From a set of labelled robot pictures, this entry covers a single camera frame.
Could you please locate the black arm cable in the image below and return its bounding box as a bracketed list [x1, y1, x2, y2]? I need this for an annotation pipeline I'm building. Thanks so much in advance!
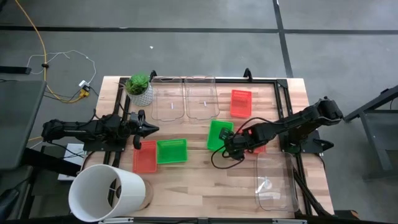
[210, 116, 276, 170]
[46, 140, 85, 158]

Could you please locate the grey metal table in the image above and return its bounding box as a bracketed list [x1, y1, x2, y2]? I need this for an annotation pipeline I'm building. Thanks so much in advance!
[343, 84, 398, 181]

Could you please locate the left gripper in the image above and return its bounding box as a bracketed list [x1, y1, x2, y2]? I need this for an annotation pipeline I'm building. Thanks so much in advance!
[129, 109, 160, 150]

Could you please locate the grey desk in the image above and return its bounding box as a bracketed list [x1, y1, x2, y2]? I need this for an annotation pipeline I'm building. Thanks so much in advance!
[0, 80, 47, 170]

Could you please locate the black aluminium table frame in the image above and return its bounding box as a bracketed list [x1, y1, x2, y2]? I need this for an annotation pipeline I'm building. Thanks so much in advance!
[102, 76, 335, 218]

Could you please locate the round wooden lamp base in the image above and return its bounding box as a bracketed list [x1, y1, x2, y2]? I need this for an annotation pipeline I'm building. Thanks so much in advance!
[136, 179, 154, 212]

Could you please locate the succulent in white pot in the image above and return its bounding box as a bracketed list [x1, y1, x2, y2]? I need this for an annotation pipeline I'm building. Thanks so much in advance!
[124, 73, 154, 107]

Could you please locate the green plastic basket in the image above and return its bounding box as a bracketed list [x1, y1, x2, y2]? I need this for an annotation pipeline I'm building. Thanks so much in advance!
[156, 138, 188, 165]
[206, 119, 234, 152]

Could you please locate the black desk beam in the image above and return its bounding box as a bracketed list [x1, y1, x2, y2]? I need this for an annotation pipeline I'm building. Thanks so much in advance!
[21, 146, 82, 177]

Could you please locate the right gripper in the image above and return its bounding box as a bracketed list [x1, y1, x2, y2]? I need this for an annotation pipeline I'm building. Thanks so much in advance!
[222, 134, 250, 160]

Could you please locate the black flat floor bar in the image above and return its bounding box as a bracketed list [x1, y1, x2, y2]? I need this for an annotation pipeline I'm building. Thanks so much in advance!
[0, 65, 32, 75]

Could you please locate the white floor cable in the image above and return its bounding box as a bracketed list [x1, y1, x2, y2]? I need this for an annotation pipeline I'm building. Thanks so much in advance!
[26, 49, 97, 86]

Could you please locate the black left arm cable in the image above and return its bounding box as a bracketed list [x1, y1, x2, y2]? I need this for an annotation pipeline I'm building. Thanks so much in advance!
[46, 140, 85, 158]

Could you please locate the white flat box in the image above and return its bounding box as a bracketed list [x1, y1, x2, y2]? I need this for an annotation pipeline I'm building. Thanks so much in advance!
[57, 142, 86, 181]

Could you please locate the clear plastic bin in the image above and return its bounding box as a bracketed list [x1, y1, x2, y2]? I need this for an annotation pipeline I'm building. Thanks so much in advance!
[184, 75, 221, 121]
[254, 151, 300, 213]
[150, 76, 186, 123]

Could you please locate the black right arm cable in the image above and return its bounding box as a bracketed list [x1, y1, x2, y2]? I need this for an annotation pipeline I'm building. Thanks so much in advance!
[210, 116, 276, 170]

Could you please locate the yellow floor cable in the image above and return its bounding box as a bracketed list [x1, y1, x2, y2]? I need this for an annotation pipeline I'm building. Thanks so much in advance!
[14, 0, 91, 142]

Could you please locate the red plastic basket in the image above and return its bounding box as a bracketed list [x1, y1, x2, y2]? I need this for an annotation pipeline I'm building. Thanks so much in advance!
[236, 127, 267, 155]
[229, 89, 252, 119]
[132, 139, 158, 174]

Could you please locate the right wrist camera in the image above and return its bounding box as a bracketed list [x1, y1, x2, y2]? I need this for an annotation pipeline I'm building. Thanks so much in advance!
[219, 127, 233, 141]

